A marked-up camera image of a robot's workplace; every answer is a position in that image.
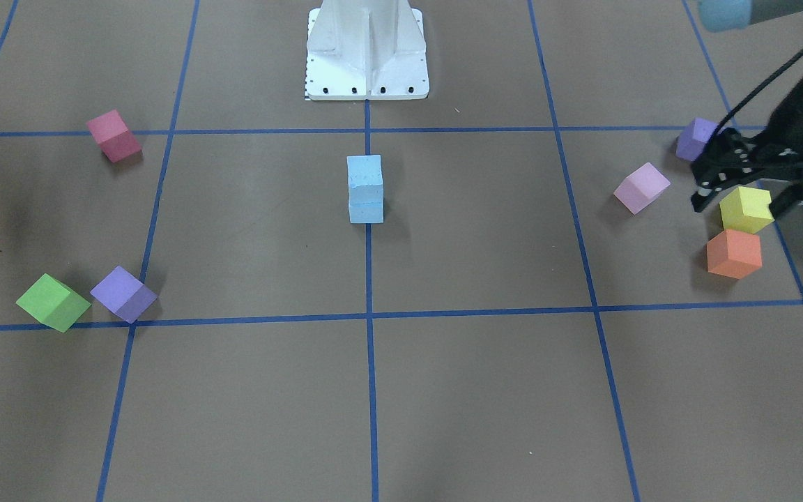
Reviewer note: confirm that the light blue block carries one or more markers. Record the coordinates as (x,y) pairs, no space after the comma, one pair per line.
(365,179)
(366,213)

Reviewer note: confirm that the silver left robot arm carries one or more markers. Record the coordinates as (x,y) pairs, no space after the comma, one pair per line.
(721,16)

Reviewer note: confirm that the yellow block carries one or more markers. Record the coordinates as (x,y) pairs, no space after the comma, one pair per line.
(746,209)

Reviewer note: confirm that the purple block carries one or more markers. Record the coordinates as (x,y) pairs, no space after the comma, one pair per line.
(123,295)
(693,138)

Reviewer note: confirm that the orange block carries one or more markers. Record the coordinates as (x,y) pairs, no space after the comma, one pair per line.
(735,254)

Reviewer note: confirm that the light pink block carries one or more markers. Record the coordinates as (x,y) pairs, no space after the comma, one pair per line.
(641,188)

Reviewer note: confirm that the green block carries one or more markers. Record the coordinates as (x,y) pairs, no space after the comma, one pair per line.
(53,303)

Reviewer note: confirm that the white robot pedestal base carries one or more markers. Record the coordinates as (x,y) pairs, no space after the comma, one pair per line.
(366,50)

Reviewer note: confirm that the pink block near pedestal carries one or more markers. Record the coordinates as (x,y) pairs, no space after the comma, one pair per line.
(115,139)

